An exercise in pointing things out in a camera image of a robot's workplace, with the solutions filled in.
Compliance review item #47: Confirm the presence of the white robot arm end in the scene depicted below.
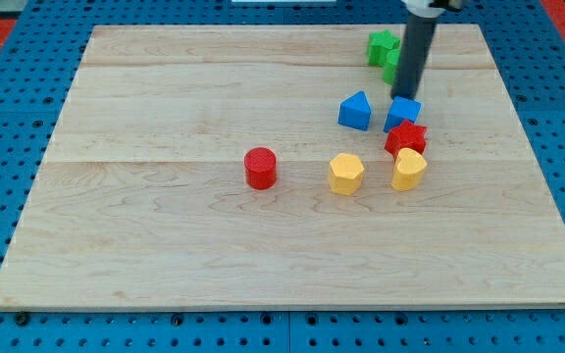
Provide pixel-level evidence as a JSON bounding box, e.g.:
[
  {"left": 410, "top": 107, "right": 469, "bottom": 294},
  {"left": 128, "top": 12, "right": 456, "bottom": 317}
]
[{"left": 402, "top": 0, "right": 468, "bottom": 19}]

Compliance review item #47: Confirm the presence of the blue triangle block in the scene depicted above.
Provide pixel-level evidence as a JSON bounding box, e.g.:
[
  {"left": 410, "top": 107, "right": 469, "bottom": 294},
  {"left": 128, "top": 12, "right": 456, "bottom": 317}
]
[{"left": 337, "top": 91, "right": 372, "bottom": 130}]

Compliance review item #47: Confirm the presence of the red cylinder block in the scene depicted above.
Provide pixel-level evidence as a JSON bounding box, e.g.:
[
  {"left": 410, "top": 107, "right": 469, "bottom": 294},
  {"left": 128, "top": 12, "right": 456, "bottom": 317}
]
[{"left": 244, "top": 147, "right": 278, "bottom": 190}]

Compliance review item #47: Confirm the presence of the yellow hexagon block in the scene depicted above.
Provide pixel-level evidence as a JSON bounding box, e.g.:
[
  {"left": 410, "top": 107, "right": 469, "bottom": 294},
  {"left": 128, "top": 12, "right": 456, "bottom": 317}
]
[{"left": 328, "top": 153, "right": 365, "bottom": 196}]

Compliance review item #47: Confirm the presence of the yellow heart block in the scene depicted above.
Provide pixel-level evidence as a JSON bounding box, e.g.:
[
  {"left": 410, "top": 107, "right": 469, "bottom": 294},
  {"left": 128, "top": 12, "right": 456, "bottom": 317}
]
[{"left": 391, "top": 148, "right": 428, "bottom": 191}]

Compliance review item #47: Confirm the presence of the red star block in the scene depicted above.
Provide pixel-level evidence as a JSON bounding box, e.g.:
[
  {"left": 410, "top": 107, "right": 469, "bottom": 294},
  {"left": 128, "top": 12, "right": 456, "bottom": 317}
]
[{"left": 385, "top": 120, "right": 428, "bottom": 160}]

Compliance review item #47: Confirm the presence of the blue cube block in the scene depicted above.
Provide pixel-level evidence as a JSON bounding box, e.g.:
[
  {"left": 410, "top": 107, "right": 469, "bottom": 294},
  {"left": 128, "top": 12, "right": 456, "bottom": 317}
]
[{"left": 384, "top": 96, "right": 422, "bottom": 133}]

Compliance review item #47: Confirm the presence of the light wooden board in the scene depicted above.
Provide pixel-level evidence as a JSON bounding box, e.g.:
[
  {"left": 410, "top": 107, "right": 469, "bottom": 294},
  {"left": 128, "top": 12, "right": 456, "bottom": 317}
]
[{"left": 0, "top": 25, "right": 565, "bottom": 312}]

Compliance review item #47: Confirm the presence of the green star block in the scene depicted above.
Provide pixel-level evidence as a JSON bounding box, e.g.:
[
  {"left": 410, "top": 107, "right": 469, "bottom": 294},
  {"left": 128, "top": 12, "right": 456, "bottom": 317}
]
[{"left": 367, "top": 29, "right": 400, "bottom": 67}]

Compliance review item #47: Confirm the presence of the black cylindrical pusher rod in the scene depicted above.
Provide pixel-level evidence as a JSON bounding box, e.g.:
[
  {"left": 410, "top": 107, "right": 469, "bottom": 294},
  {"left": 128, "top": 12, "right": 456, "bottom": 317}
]
[{"left": 390, "top": 13, "right": 437, "bottom": 99}]

